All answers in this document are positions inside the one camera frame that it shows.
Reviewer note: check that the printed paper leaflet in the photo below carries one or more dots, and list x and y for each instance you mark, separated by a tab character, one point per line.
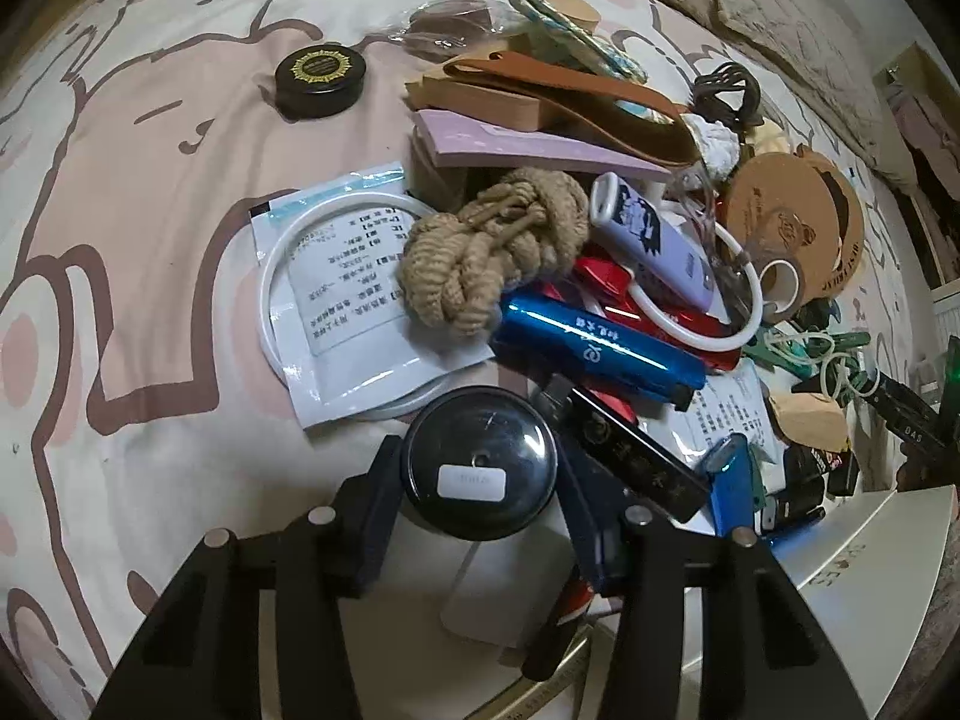
735	405

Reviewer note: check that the white lavender handheld gadget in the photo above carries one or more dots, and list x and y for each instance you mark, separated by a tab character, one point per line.
652	240

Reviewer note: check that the round wooden disc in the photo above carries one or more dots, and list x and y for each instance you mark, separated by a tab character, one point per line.
570	11

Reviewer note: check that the tan wooden block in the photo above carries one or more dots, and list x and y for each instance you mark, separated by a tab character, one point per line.
472	101

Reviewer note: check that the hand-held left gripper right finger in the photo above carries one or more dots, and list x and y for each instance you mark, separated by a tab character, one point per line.
596	540

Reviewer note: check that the black gold round tin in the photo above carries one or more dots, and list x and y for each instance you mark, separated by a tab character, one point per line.
319	79

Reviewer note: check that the round cork coaster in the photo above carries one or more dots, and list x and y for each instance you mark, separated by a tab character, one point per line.
776	214

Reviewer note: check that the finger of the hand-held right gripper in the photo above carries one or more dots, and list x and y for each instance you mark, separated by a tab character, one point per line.
900	409

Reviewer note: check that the green plastic clip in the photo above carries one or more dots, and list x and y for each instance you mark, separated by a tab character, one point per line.
817	345

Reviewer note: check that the white blue sealed packet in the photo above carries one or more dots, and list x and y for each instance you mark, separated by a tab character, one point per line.
337	277

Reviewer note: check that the black round jar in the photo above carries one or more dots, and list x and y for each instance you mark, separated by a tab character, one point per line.
480	465

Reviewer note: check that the pile of clothes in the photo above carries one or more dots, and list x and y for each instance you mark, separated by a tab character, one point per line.
911	135

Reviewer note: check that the teal patterned pouch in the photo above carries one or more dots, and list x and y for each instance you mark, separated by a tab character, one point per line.
570	30

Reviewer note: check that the white card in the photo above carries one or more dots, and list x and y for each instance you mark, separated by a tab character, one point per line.
495	600

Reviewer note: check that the white cardboard box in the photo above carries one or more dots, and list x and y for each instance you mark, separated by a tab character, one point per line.
862	577

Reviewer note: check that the white tape roll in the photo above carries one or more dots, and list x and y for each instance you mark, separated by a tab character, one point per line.
780	285

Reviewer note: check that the blue metallic tube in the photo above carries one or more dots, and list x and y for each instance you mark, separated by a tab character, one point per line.
600	349

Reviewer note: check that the small black packet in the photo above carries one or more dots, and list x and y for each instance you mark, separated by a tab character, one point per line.
821	469

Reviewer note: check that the black rectangular box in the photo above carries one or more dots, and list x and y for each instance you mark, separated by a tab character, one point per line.
637	457

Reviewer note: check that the clear bag with brown item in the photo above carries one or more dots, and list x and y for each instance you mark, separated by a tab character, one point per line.
442	30

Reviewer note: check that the purple notepad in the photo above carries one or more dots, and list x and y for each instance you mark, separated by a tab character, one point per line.
510	146

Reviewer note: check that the red flat item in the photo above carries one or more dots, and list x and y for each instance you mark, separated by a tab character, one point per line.
600	277

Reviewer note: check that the blue metal clip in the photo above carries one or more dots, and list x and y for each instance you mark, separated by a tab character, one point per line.
731	495

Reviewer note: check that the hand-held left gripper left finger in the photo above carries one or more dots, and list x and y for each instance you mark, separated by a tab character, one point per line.
375	540

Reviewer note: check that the tan wooden piece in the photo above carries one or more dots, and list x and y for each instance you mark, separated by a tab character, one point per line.
810	416

